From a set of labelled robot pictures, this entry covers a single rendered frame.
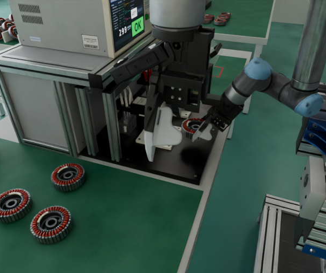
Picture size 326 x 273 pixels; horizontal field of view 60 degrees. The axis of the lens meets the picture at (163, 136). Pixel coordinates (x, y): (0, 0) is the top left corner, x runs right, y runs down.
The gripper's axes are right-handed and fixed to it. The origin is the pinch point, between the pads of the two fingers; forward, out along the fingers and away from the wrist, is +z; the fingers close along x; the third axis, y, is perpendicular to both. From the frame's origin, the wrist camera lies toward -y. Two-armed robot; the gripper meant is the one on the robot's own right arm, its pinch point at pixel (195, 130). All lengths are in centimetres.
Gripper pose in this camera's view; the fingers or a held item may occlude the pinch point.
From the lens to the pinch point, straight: 109.6
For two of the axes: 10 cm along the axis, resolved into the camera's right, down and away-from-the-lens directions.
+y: 8.1, 5.8, 0.6
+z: -4.7, 6.0, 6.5
